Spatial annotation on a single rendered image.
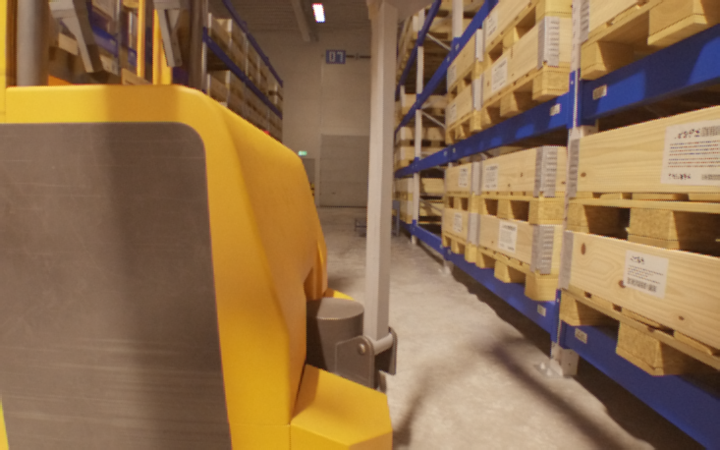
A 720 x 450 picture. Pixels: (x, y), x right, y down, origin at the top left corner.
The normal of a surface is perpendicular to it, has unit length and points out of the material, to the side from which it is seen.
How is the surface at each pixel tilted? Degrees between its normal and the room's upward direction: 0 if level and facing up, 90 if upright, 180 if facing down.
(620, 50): 90
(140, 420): 90
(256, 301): 90
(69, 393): 90
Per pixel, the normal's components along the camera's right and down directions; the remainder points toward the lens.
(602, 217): 0.02, 0.09
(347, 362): -0.67, 0.05
